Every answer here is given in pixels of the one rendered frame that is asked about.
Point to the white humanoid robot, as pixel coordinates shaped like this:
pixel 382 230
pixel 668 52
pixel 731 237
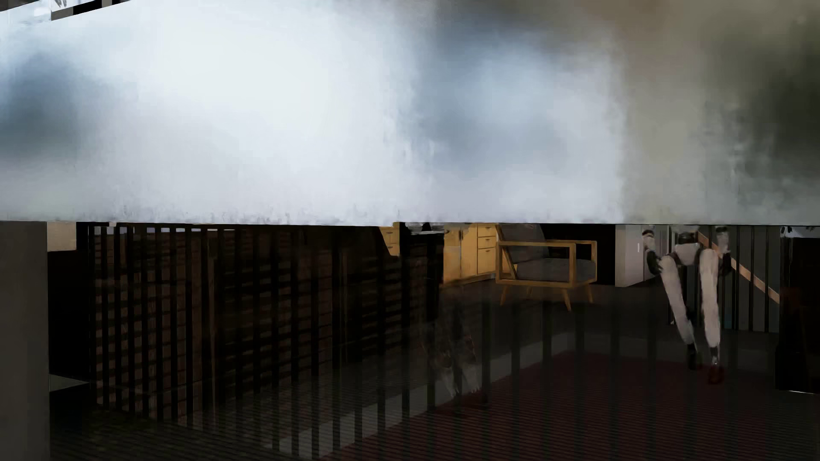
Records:
pixel 708 282

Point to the wooden stair handrail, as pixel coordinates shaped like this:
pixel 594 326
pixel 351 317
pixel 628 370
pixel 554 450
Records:
pixel 743 272

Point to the light wooden drawer cabinet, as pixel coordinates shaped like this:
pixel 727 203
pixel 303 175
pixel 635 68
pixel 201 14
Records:
pixel 473 251

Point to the wooden armchair with grey cushions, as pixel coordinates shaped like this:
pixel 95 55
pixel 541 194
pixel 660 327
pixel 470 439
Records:
pixel 544 266

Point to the dark red rug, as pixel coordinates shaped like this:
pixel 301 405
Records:
pixel 576 416

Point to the dark slatted wooden partition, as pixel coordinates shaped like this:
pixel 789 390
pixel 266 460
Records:
pixel 256 307

